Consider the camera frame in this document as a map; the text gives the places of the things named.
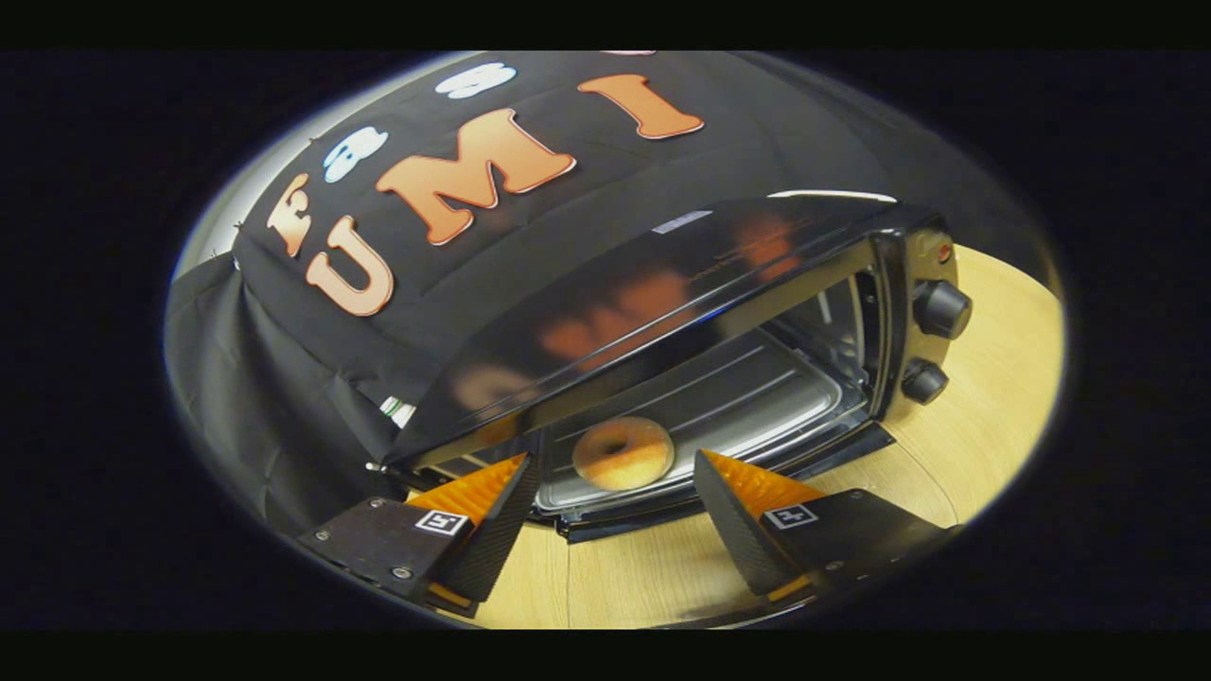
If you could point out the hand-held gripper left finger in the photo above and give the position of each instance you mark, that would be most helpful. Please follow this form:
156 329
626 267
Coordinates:
492 539

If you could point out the white bottle with green label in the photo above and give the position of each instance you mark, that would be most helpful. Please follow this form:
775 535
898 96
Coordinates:
399 412

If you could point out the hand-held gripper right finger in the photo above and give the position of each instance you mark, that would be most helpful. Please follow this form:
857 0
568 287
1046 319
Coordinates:
733 530

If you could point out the black toaster oven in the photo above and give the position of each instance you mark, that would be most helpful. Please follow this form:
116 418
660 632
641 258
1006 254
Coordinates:
662 284

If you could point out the glazed brown donut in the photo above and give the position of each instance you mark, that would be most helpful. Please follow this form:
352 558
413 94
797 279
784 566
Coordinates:
643 463

